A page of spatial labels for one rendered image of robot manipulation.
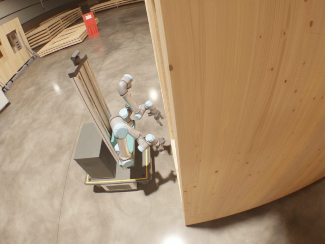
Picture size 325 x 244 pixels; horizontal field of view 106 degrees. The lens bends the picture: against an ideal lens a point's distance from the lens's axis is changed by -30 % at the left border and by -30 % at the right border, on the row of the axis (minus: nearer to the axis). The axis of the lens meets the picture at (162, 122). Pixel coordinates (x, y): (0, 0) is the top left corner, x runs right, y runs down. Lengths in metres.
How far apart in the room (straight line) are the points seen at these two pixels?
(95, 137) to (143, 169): 0.73
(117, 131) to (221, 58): 1.05
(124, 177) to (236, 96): 1.95
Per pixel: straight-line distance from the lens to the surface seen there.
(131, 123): 2.17
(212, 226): 2.32
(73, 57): 1.45
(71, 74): 1.41
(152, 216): 2.37
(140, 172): 2.27
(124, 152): 1.57
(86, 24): 10.47
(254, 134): 0.75
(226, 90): 0.51
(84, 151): 2.07
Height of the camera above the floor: 2.27
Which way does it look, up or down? 46 degrees down
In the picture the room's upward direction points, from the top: 11 degrees counter-clockwise
